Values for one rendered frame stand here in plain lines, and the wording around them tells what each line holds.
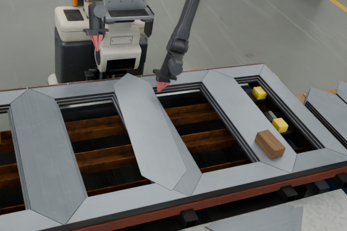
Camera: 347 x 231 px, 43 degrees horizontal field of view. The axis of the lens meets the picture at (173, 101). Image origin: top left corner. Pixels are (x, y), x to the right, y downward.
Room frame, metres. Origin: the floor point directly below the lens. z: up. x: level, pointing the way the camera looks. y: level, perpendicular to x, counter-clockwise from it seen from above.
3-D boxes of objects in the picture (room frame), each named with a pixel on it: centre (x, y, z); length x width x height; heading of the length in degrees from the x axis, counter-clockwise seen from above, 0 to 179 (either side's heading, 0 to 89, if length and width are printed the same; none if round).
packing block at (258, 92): (1.90, -0.42, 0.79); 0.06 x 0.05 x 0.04; 29
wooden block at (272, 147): (1.41, -0.42, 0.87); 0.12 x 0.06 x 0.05; 34
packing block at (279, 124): (1.66, -0.51, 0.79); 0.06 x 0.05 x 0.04; 29
